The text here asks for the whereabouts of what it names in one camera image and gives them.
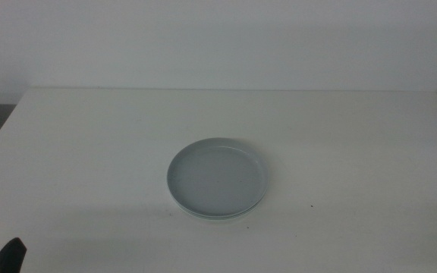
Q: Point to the white shallow bowl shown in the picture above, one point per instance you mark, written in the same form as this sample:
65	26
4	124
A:
218	219

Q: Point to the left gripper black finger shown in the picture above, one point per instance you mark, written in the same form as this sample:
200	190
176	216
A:
10	258

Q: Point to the grey shallow bowl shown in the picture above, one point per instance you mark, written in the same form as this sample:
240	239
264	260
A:
216	178

